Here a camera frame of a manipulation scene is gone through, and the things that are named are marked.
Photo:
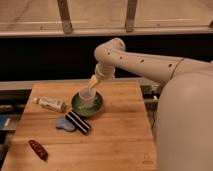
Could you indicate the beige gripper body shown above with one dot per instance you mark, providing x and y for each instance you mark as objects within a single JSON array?
[{"x": 104, "y": 72}]

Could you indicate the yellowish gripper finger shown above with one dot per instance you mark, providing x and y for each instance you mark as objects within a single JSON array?
[{"x": 93, "y": 81}]

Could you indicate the dark red pepper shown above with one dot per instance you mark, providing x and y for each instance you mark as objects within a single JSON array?
[{"x": 38, "y": 149}]

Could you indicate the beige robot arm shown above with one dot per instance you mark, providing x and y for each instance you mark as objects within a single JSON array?
[{"x": 185, "y": 107}]

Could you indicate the white ceramic cup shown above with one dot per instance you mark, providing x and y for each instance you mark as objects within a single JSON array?
[{"x": 87, "y": 96}]

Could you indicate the green ceramic plate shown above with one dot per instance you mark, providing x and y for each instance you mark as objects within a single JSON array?
[{"x": 87, "y": 109}]

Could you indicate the black white striped block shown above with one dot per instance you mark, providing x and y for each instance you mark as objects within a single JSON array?
[{"x": 78, "y": 122}]

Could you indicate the blue cloth piece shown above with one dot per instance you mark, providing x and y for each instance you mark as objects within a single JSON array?
[{"x": 63, "y": 123}]

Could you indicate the wooden cutting board table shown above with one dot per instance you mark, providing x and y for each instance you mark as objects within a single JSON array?
[{"x": 120, "y": 138}]

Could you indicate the right metal post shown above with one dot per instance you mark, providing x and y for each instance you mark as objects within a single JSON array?
[{"x": 130, "y": 15}]

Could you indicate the metal post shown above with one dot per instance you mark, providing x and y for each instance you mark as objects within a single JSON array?
[
  {"x": 130, "y": 15},
  {"x": 65, "y": 16}
]

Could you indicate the left metal post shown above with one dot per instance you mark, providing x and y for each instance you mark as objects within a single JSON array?
[{"x": 65, "y": 16}]

